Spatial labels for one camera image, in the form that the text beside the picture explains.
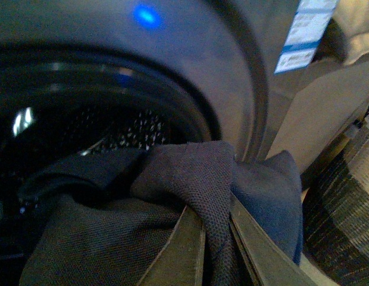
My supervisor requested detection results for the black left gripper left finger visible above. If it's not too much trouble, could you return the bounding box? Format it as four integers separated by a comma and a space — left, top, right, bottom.
137, 206, 206, 285

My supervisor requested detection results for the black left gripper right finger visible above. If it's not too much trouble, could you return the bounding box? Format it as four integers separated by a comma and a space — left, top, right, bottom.
230, 196, 315, 285

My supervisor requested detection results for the dark navy garment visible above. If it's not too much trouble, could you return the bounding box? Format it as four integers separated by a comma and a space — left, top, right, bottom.
18, 141, 303, 285

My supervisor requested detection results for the grey front-load washing machine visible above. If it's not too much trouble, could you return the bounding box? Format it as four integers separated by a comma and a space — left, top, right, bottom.
0, 1, 300, 271

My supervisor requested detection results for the woven laundry basket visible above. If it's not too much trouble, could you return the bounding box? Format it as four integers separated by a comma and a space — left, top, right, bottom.
303, 106, 369, 285

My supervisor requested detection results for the blue white energy label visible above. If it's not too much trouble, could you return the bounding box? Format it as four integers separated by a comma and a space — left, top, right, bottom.
274, 0, 339, 74

